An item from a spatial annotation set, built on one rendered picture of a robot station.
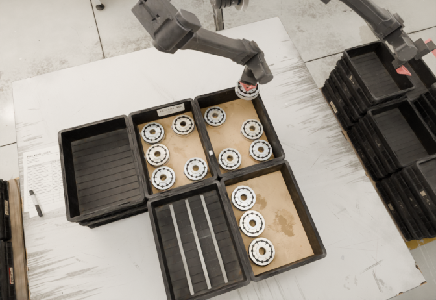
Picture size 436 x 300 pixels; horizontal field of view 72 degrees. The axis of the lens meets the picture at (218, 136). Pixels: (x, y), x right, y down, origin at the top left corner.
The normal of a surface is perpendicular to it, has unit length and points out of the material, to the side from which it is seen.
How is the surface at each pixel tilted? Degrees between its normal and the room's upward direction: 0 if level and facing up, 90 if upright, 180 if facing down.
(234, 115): 0
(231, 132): 0
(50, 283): 0
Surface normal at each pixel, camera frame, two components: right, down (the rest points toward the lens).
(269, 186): 0.03, -0.40
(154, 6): -0.34, 0.40
